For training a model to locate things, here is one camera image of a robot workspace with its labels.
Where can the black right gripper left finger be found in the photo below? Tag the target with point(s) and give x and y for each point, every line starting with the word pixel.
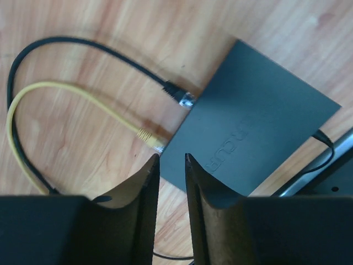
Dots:
pixel 117 228

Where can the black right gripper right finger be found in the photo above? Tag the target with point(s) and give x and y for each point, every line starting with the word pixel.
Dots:
pixel 229 228

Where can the aluminium frame rail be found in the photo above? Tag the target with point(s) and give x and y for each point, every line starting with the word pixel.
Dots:
pixel 317 166

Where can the black network switch box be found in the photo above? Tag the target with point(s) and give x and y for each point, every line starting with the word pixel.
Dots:
pixel 252 116

